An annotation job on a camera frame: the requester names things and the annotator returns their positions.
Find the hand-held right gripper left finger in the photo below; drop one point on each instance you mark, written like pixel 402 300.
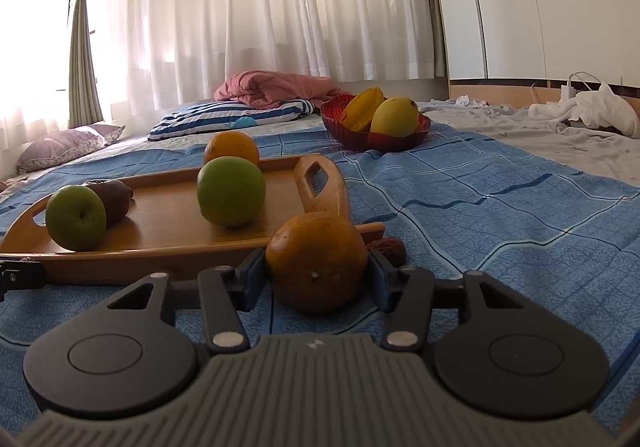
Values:
pixel 256 277

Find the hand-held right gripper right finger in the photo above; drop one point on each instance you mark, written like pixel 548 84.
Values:
pixel 378 282

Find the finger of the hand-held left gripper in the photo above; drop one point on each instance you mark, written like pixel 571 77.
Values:
pixel 22 274

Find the large orange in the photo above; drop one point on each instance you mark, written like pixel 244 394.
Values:
pixel 317 262

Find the green apple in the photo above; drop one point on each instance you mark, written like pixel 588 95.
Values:
pixel 231 192
pixel 75 219

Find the dark red round fruit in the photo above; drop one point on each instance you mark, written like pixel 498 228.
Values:
pixel 116 202

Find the small orange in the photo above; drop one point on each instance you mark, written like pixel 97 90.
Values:
pixel 232 144

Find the small red fruit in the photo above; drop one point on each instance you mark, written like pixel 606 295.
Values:
pixel 392 249

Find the blue checked blanket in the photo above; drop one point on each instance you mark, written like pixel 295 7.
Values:
pixel 500 237

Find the purple floral pillow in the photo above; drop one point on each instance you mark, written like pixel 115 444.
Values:
pixel 70 144

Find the red glass bowl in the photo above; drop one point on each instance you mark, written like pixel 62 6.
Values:
pixel 380 142

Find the light blue small toy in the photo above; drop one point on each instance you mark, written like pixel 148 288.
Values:
pixel 245 122

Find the blue white striped pillow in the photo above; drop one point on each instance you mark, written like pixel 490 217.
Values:
pixel 220 117

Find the yellow mango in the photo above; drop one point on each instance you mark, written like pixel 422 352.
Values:
pixel 395 117

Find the yellow starfruit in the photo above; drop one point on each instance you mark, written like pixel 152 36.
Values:
pixel 360 109

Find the pink crumpled blanket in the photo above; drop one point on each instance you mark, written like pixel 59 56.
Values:
pixel 280 87

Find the small white cloth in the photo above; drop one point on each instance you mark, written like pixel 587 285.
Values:
pixel 462 101

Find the grey bed sheet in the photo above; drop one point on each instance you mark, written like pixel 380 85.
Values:
pixel 550 147

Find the grey green curtain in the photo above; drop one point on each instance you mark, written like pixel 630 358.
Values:
pixel 85 52

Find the white sheer curtain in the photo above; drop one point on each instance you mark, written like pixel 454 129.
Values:
pixel 250 2

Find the white crumpled cloth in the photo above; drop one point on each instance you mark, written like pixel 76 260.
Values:
pixel 595 109

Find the white wardrobe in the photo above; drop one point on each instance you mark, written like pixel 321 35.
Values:
pixel 540 2

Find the wooden bed frame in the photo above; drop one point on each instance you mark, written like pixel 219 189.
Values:
pixel 500 89

